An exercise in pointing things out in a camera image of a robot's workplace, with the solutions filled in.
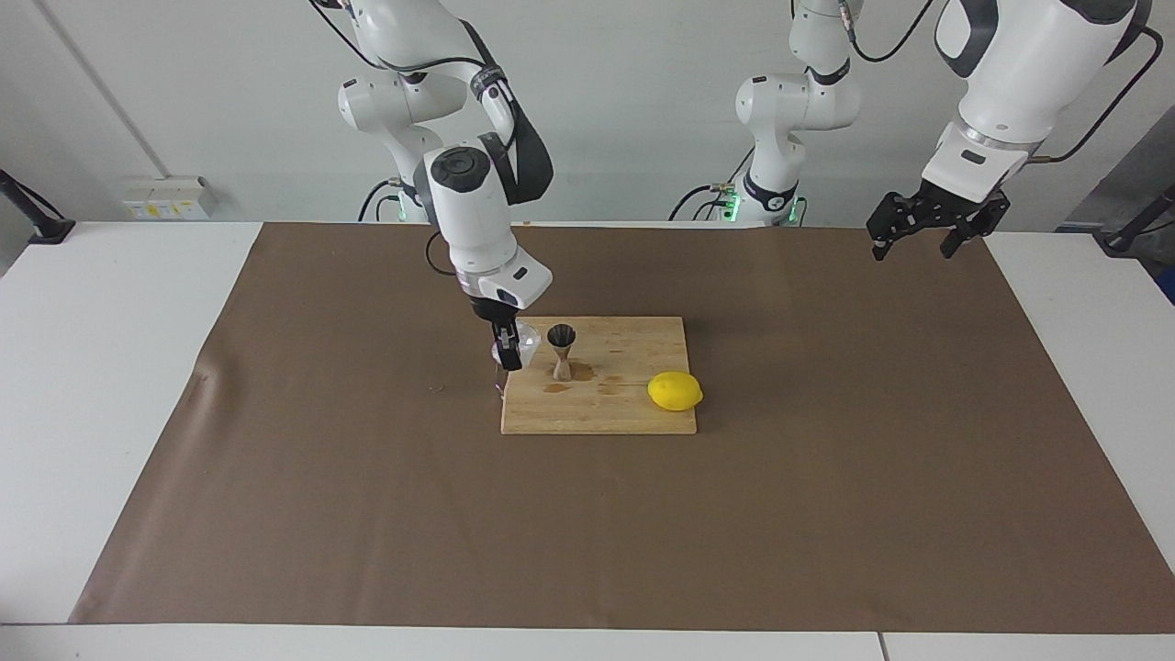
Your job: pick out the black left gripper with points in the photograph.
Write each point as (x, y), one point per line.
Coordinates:
(936, 211)

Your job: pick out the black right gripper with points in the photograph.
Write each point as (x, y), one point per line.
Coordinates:
(491, 310)

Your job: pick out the small clear glass cup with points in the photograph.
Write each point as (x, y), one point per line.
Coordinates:
(531, 341)

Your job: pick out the steel double jigger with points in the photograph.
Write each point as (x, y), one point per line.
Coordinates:
(562, 353)

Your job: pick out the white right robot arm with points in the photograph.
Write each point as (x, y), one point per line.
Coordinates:
(468, 202)

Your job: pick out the wooden cutting board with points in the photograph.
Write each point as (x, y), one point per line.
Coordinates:
(624, 413)

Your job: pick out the yellow lemon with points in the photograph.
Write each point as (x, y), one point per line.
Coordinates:
(675, 391)

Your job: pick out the brown table mat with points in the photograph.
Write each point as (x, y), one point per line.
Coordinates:
(367, 514)

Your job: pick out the blue box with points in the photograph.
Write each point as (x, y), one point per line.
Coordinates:
(1168, 285)

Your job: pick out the black camera stand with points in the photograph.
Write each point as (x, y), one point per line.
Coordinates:
(37, 220)
(1138, 225)

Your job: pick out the white wall socket box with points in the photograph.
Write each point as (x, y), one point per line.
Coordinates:
(165, 200)

